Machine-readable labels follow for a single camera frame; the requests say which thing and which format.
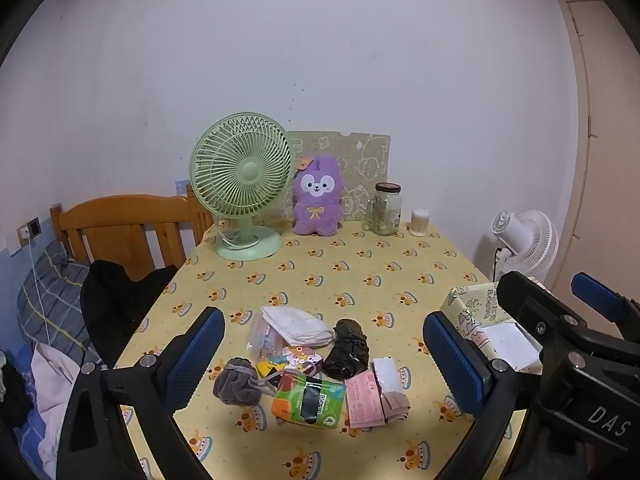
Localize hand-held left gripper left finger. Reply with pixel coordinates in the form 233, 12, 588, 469
59, 306, 226, 480

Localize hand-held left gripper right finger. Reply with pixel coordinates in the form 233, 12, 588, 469
422, 311, 538, 480

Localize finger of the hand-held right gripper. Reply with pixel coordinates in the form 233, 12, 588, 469
496, 271, 592, 358
571, 272, 640, 333

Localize grey drawstring pouch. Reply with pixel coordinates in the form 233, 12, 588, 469
213, 357, 278, 407

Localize cartoon printed fabric basket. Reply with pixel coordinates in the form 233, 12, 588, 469
440, 282, 546, 373

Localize clear plastic bag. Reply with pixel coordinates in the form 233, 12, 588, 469
247, 312, 287, 362

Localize small white packet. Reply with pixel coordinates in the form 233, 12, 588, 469
372, 357, 402, 393

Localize beige socks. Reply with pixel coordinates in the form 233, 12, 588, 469
380, 391, 412, 423

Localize pink packet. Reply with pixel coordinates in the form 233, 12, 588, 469
344, 372, 386, 429

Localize white cloth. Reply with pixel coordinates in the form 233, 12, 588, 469
261, 306, 335, 347

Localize cartoon printed tissue pack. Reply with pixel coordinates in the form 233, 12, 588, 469
256, 344, 323, 386

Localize black bag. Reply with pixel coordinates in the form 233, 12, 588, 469
322, 318, 371, 381

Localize green orange tissue pack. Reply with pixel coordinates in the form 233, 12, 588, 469
271, 370, 347, 429

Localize white paper sheet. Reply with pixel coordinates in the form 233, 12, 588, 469
480, 322, 542, 372

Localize white floor fan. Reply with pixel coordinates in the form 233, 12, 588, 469
490, 209, 560, 281

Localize black garment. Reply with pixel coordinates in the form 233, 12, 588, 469
80, 260, 178, 366

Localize beige door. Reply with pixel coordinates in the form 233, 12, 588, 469
556, 0, 640, 306

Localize pale pink cloth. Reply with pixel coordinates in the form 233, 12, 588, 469
30, 342, 96, 476

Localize plaid grey pillow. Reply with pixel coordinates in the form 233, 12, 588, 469
16, 241, 101, 366

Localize wooden bed headboard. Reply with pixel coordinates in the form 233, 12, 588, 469
50, 183, 216, 281

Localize glass jar with lid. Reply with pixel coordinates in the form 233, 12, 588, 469
366, 182, 403, 237

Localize purple plush toy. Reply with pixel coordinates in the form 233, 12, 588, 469
291, 156, 345, 237

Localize dark cloth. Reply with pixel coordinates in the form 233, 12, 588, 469
0, 350, 32, 428

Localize green desk fan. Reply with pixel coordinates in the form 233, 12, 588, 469
190, 112, 296, 262

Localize cartoon printed board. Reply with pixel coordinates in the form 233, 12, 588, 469
282, 131, 391, 223

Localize white charging cable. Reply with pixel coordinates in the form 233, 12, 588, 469
27, 239, 54, 346

